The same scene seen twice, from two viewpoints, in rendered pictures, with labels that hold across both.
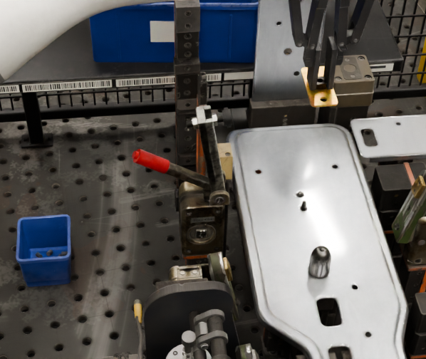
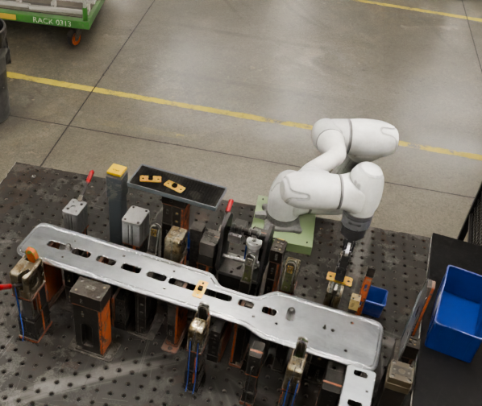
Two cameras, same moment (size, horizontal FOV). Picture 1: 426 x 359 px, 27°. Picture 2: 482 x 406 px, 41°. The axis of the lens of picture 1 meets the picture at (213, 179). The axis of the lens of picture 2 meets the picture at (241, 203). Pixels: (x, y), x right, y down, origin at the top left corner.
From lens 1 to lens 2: 2.14 m
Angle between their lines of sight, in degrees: 74
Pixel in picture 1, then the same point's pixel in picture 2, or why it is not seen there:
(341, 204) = (321, 341)
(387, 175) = (336, 374)
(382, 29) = not seen: outside the picture
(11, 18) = (325, 138)
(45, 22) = (324, 146)
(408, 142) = (351, 387)
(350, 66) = (403, 371)
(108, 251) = not seen: hidden behind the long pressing
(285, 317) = (272, 297)
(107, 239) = not seen: hidden behind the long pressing
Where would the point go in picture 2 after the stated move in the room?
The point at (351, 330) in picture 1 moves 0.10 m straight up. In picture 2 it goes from (257, 312) to (260, 293)
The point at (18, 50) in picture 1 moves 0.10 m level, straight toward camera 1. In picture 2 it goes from (320, 145) to (292, 140)
